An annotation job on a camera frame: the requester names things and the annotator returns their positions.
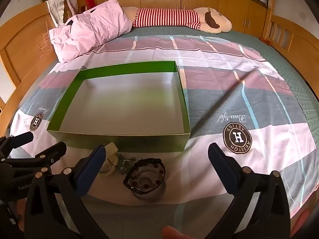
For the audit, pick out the white and pink clothing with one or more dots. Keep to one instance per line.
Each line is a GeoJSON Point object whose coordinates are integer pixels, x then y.
{"type": "Point", "coordinates": [57, 10]}

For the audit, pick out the wooden bed rail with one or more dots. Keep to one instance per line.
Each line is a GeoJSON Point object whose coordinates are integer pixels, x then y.
{"type": "Point", "coordinates": [299, 44]}

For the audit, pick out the striped plush toy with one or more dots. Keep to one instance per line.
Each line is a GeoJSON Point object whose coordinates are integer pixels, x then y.
{"type": "Point", "coordinates": [162, 17]}

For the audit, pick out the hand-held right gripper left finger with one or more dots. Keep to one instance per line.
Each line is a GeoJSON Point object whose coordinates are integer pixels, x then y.
{"type": "Point", "coordinates": [86, 169]}

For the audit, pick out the pink pillow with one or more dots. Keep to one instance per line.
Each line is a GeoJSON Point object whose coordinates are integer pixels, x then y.
{"type": "Point", "coordinates": [94, 27]}

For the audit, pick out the wooden headboard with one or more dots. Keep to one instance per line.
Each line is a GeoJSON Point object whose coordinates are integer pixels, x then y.
{"type": "Point", "coordinates": [20, 54]}

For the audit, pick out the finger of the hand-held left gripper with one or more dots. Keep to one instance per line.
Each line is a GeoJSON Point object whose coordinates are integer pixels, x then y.
{"type": "Point", "coordinates": [17, 140]}
{"type": "Point", "coordinates": [52, 154]}

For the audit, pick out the white wristwatch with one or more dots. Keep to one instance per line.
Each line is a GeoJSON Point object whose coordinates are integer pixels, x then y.
{"type": "Point", "coordinates": [111, 148]}

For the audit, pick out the green mattress cover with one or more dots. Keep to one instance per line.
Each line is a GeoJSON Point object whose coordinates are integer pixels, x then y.
{"type": "Point", "coordinates": [286, 62]}

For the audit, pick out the silver bangle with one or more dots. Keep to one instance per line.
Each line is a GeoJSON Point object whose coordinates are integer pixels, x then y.
{"type": "Point", "coordinates": [149, 199]}

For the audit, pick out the green cardboard box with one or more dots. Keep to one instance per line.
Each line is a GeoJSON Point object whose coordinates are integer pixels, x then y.
{"type": "Point", "coordinates": [124, 104]}

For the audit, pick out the plaid bed sheet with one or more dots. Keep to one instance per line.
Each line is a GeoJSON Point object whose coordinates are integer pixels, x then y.
{"type": "Point", "coordinates": [211, 79]}

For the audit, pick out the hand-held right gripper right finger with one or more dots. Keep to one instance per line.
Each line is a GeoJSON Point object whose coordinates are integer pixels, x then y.
{"type": "Point", "coordinates": [221, 164]}

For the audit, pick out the red cloth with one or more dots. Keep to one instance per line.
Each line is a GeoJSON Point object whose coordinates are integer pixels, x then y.
{"type": "Point", "coordinates": [89, 2]}

